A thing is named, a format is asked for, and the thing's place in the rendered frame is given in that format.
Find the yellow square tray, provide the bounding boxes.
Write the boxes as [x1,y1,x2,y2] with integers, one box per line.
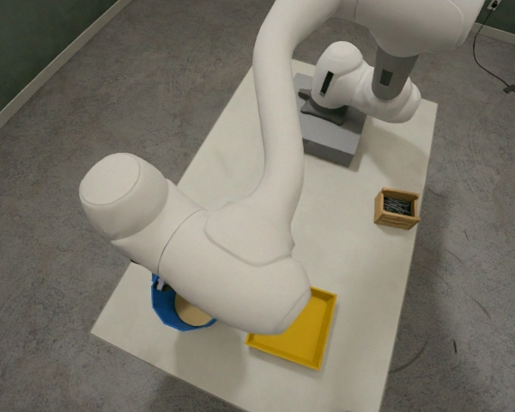
[245,286,337,370]

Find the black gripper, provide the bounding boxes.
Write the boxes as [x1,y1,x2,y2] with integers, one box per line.
[153,278,174,292]

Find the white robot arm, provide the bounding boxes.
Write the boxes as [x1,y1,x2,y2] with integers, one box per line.
[79,0,485,336]

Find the small wooden crate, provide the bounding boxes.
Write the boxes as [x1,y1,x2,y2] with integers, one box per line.
[374,187,421,230]

